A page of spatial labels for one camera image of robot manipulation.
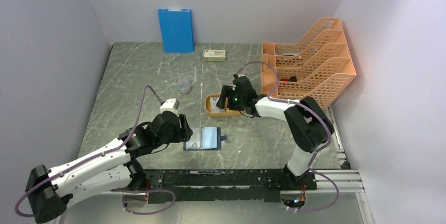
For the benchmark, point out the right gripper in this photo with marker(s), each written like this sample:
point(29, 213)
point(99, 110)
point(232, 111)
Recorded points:
point(226, 92)

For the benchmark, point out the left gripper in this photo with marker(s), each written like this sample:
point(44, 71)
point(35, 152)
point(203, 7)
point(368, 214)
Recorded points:
point(181, 131)

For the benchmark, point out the white VIP credit card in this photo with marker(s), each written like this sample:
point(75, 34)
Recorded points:
point(215, 109)

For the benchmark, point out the blue card holder wallet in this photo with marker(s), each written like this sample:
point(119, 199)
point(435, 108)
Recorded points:
point(211, 139)

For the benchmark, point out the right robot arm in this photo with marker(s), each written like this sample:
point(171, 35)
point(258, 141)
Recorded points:
point(310, 127)

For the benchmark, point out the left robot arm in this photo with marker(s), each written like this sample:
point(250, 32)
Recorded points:
point(50, 192)

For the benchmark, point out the orange oval tray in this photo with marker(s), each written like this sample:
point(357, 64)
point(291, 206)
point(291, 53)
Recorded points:
point(211, 100)

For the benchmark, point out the small red white box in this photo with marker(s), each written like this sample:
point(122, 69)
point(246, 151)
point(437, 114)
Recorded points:
point(214, 55)

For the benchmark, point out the small clear plastic cup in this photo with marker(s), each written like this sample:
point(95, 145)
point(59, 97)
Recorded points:
point(184, 86)

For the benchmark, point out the red black item in rack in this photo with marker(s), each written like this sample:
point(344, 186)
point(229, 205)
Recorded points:
point(290, 79)

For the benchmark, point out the blue folder box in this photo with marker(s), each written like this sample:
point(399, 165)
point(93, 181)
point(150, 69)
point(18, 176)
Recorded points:
point(176, 30)

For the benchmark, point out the orange mesh file rack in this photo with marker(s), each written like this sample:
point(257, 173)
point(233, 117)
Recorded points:
point(321, 61)

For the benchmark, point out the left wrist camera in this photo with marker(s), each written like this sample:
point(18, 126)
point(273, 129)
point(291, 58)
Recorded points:
point(170, 105)

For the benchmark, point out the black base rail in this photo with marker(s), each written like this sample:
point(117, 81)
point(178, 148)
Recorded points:
point(225, 185)

